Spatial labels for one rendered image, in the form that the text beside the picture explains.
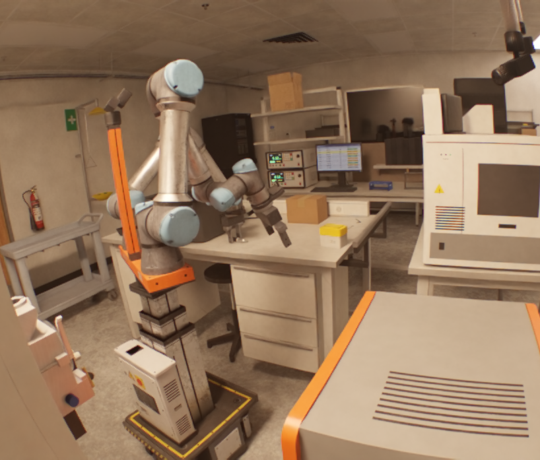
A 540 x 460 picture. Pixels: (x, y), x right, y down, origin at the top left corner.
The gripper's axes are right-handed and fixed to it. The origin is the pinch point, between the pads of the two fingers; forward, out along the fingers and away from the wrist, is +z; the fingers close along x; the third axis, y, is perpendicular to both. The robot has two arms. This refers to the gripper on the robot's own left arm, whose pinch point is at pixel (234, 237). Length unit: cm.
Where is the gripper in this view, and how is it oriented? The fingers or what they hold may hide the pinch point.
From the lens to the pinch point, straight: 199.0
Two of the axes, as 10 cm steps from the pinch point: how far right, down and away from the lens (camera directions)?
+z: 1.0, 9.6, 2.6
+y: -7.8, -0.9, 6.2
